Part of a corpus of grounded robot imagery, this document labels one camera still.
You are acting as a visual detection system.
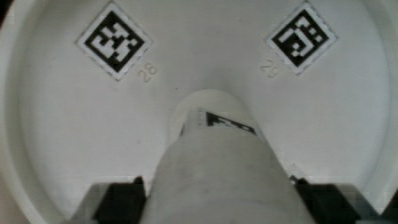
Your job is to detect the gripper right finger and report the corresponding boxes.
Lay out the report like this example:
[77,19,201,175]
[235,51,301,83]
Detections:
[292,178,381,224]

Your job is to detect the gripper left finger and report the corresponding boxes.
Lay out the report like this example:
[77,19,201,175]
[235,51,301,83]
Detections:
[68,176,146,224]

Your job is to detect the white cylindrical table leg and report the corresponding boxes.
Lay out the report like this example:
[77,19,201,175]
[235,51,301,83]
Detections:
[141,89,317,224]

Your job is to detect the white round table top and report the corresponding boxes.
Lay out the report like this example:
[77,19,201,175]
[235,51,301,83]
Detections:
[0,0,398,224]

